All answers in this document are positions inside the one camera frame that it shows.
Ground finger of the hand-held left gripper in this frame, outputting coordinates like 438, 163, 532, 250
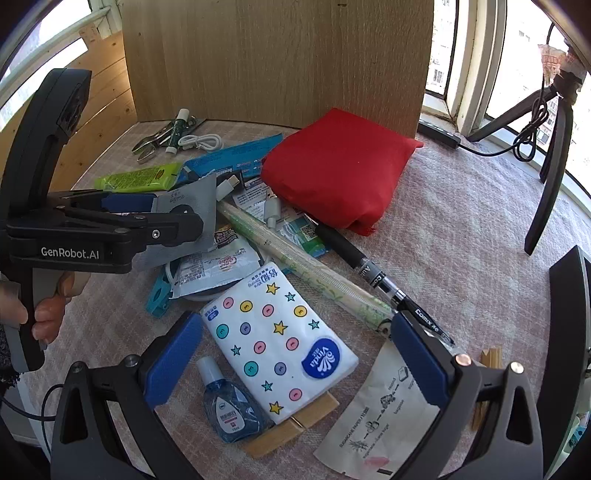
65, 205, 205, 265
46, 191, 158, 215

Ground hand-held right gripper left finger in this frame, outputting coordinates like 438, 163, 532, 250
50, 310, 204, 480

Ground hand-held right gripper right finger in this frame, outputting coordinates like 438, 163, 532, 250
390, 310, 546, 480

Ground grey foil sachet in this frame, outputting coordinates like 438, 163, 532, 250
134, 173, 218, 273

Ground white blue card package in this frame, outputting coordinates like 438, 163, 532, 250
231, 178, 329, 257

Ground blue snack packet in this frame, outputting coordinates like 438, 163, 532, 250
184, 134, 284, 181

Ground person's left hand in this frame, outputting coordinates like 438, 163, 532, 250
0, 270, 86, 344

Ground green tube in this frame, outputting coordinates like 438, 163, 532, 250
95, 162, 184, 193

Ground white mask packet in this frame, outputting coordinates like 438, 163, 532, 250
173, 233, 262, 298

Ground metal pliers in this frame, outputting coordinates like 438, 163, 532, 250
131, 117, 206, 164

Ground blue plastic clip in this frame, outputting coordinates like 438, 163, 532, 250
146, 272, 178, 319

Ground white usb adapter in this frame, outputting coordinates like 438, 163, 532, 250
216, 174, 243, 200

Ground pale wooden sticks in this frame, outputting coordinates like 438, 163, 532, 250
471, 347, 502, 430

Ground blue eye drop bottle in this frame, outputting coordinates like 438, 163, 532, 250
196, 356, 273, 444

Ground brown paper sachet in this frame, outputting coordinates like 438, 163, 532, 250
314, 339, 444, 480

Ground green lip balm stick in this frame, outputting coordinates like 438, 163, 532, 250
165, 109, 191, 154

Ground star print tissue pack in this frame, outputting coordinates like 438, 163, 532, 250
199, 262, 360, 424

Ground black gel pen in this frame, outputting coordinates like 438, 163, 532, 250
314, 224, 455, 347

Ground wooden clothespin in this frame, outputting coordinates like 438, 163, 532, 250
242, 390, 340, 459

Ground paper-wrapped chopsticks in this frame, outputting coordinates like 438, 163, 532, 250
217, 198, 398, 340

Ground red cloth bag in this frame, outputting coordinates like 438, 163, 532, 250
260, 108, 424, 236

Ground wooden board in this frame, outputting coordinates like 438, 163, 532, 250
117, 0, 437, 139

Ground black tripod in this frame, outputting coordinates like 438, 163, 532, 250
466, 46, 587, 257

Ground black power strip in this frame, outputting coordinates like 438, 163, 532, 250
418, 117, 462, 149

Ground orange snack wrapper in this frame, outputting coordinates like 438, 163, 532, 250
538, 42, 583, 84

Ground white usb cable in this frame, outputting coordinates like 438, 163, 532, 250
178, 134, 225, 152

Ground black light cable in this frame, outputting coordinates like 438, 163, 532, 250
457, 83, 555, 162

